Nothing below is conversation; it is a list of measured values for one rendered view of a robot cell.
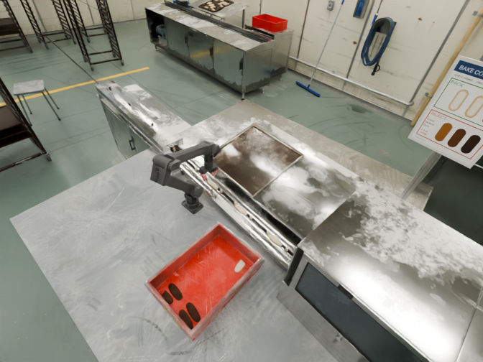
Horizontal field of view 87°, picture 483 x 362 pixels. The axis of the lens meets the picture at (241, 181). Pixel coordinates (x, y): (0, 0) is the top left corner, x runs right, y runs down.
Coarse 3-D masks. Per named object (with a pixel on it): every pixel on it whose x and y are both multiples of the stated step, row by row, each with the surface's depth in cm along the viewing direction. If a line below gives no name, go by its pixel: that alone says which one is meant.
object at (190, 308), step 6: (174, 288) 123; (162, 294) 121; (168, 294) 121; (174, 294) 121; (180, 294) 122; (168, 300) 119; (186, 306) 118; (192, 306) 118; (180, 312) 116; (186, 312) 116; (192, 312) 116; (198, 312) 117; (186, 318) 114; (192, 318) 115; (198, 318) 115; (186, 324) 113; (192, 324) 113
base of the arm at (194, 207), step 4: (184, 200) 162; (188, 200) 154; (192, 200) 154; (196, 200) 157; (184, 204) 160; (188, 204) 156; (192, 204) 156; (196, 204) 157; (200, 204) 161; (188, 208) 158; (192, 208) 157; (196, 208) 158; (200, 208) 159; (192, 212) 156; (196, 212) 158
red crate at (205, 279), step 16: (224, 240) 145; (208, 256) 137; (224, 256) 138; (240, 256) 138; (176, 272) 130; (192, 272) 130; (208, 272) 131; (224, 272) 131; (240, 272) 132; (160, 288) 124; (192, 288) 125; (208, 288) 125; (224, 288) 126; (176, 304) 119; (208, 304) 120; (192, 320) 115
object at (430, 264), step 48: (384, 192) 111; (336, 240) 92; (384, 240) 94; (432, 240) 95; (288, 288) 110; (384, 288) 81; (432, 288) 82; (480, 288) 82; (432, 336) 72; (480, 336) 72
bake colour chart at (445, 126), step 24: (456, 72) 118; (480, 72) 112; (456, 96) 122; (480, 96) 115; (432, 120) 134; (456, 120) 126; (480, 120) 119; (432, 144) 139; (456, 144) 130; (480, 144) 123
